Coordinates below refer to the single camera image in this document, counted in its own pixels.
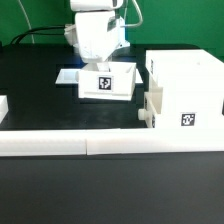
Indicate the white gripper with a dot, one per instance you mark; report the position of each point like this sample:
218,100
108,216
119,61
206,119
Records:
96,35

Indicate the white drawer tray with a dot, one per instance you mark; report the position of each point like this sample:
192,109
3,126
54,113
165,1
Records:
107,80
151,108

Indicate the white front drawer tray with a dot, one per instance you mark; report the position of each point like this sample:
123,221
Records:
151,108

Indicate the white drawer housing box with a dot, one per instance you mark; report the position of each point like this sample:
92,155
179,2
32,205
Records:
192,86

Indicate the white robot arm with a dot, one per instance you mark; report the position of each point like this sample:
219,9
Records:
77,6

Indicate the white fiducial marker sheet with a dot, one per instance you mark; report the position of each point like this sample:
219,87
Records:
67,76

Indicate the white left barrier block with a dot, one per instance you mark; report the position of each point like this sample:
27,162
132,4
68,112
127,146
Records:
3,107

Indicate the white front barrier wall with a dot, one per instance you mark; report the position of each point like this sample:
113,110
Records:
109,141

